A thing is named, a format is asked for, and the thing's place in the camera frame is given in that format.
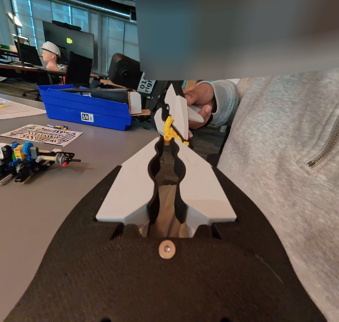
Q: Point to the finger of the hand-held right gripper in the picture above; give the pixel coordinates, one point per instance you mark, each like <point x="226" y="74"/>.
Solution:
<point x="178" y="107"/>
<point x="159" y="120"/>

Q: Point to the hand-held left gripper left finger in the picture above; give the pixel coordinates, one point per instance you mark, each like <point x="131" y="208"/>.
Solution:
<point x="124" y="195"/>

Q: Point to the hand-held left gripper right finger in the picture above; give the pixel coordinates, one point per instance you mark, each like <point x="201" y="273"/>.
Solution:
<point x="206" y="195"/>

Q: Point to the yellow lego connector piece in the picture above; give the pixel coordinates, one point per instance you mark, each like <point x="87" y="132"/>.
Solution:
<point x="168" y="127"/>

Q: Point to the dark grey lego piece yellow pin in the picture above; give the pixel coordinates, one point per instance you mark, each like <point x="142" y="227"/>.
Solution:
<point x="166" y="163"/>

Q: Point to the person's right forearm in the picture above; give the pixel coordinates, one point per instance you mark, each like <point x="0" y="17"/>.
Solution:
<point x="225" y="102"/>

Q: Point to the small yellow black lego piece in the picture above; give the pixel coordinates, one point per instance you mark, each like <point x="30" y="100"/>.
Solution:
<point x="60" y="127"/>

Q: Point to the multicoloured lego vehicle model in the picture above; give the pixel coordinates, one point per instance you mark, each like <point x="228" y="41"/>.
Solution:
<point x="23" y="159"/>

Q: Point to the person's right hand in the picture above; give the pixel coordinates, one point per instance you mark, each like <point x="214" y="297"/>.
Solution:
<point x="198" y="95"/>

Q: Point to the large black monitor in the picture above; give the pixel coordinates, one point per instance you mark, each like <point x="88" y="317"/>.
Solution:
<point x="76" y="40"/>

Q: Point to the blue plastic bin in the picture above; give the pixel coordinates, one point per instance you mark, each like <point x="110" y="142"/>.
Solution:
<point x="68" y="107"/>

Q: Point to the mannequin head with white helmet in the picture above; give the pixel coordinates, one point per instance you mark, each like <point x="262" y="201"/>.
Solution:
<point x="50" y="56"/>

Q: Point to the person's grey zip hoodie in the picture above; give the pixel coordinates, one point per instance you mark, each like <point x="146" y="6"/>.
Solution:
<point x="278" y="168"/>

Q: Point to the small dark monitor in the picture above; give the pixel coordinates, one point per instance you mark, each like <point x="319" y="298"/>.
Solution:
<point x="27" y="54"/>

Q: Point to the wooden background desk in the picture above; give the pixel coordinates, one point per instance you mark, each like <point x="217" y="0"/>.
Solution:
<point x="16" y="68"/>

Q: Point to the white and yellow paper sheet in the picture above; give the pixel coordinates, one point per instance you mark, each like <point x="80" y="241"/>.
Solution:
<point x="16" y="110"/>

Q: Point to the zebra striped paper sheet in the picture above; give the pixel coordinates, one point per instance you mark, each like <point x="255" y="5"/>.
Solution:
<point x="16" y="135"/>

